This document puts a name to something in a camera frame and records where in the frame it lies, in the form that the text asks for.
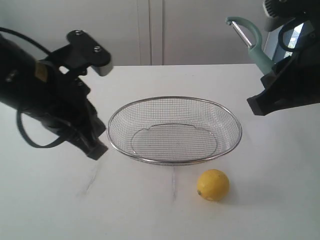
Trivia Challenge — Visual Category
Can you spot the teal handled peeler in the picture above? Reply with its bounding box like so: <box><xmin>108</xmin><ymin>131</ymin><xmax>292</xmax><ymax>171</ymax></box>
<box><xmin>225</xmin><ymin>16</ymin><xmax>274</xmax><ymax>75</ymax></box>

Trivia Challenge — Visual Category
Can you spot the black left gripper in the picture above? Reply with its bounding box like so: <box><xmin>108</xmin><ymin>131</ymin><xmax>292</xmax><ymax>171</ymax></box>
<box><xmin>0</xmin><ymin>36</ymin><xmax>108</xmax><ymax>160</ymax></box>

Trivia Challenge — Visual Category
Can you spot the yellow lemon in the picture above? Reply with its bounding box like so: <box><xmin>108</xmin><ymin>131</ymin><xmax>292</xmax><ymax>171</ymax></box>
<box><xmin>196</xmin><ymin>169</ymin><xmax>230</xmax><ymax>202</ymax></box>

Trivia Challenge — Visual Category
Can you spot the steel wire mesh basket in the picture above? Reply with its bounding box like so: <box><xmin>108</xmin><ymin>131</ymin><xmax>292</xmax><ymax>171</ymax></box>
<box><xmin>106</xmin><ymin>96</ymin><xmax>243</xmax><ymax>166</ymax></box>

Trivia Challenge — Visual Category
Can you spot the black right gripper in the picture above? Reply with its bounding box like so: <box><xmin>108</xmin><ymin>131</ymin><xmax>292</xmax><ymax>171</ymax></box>
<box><xmin>247</xmin><ymin>37</ymin><xmax>320</xmax><ymax>116</ymax></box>

